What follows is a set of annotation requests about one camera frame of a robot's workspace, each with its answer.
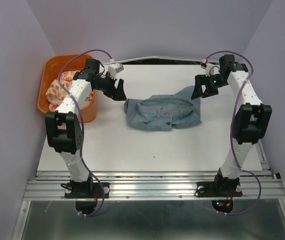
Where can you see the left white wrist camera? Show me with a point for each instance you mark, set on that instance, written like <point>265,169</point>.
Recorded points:
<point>115,68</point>

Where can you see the orange plastic basket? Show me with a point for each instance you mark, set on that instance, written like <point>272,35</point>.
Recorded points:
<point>51,71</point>

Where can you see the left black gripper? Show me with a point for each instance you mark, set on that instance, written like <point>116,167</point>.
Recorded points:
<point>119,94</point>

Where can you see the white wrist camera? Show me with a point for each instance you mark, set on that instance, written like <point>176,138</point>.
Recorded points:
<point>209,67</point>
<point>115,68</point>

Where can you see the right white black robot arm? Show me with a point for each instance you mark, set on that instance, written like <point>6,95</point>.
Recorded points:
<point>249,122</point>

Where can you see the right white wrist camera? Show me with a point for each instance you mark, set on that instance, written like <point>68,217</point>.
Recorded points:
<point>209,67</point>

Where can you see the floral orange white skirt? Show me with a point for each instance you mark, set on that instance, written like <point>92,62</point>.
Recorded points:
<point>55,94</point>

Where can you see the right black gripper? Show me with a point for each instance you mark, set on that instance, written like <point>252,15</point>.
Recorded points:
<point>200,80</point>

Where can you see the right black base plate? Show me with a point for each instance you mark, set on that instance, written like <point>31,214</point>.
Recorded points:
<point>208,189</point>

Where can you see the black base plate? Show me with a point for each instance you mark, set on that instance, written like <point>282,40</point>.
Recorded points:
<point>83,190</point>
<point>208,189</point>

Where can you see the blue denim skirt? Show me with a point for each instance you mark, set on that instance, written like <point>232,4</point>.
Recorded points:
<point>164,112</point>

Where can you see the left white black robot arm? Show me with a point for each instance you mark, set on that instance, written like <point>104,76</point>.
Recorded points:
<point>65,127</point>

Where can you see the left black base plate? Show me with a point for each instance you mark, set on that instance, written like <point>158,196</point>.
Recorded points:
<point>83,190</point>

